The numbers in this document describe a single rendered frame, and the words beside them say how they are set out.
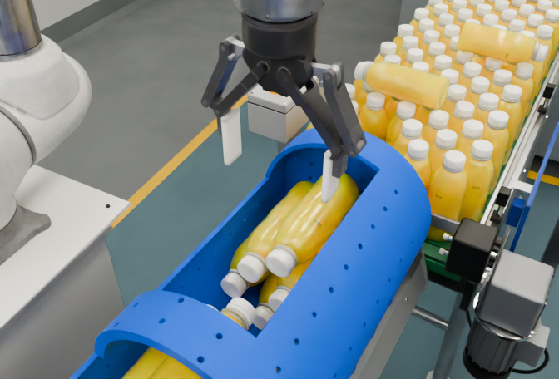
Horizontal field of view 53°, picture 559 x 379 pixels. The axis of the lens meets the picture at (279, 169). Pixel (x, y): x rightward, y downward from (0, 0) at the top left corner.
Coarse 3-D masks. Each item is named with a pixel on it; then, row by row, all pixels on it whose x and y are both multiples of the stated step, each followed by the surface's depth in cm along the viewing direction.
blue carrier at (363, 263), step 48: (384, 144) 87; (384, 192) 81; (240, 240) 95; (336, 240) 72; (384, 240) 78; (192, 288) 86; (336, 288) 69; (384, 288) 77; (144, 336) 60; (192, 336) 59; (240, 336) 60; (288, 336) 62; (336, 336) 67
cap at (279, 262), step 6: (276, 252) 77; (282, 252) 77; (270, 258) 77; (276, 258) 76; (282, 258) 76; (288, 258) 77; (270, 264) 78; (276, 264) 77; (282, 264) 76; (288, 264) 76; (294, 264) 78; (270, 270) 79; (276, 270) 78; (282, 270) 77; (288, 270) 77; (282, 276) 78
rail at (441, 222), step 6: (432, 216) 111; (438, 216) 110; (444, 216) 110; (432, 222) 112; (438, 222) 111; (444, 222) 110; (450, 222) 109; (456, 222) 109; (438, 228) 112; (444, 228) 111; (450, 228) 110; (456, 228) 109
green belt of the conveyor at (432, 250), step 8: (544, 80) 168; (536, 96) 161; (504, 168) 135; (488, 200) 126; (424, 240) 116; (432, 240) 116; (424, 248) 115; (432, 248) 115; (440, 248) 115; (448, 248) 114; (432, 256) 114; (440, 256) 113; (432, 264) 114; (440, 264) 113; (440, 272) 114; (448, 272) 113; (456, 280) 114
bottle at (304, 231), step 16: (320, 176) 90; (320, 192) 84; (336, 192) 85; (352, 192) 87; (304, 208) 82; (320, 208) 82; (336, 208) 83; (288, 224) 80; (304, 224) 79; (320, 224) 80; (336, 224) 83; (288, 240) 78; (304, 240) 78; (320, 240) 80; (304, 256) 79
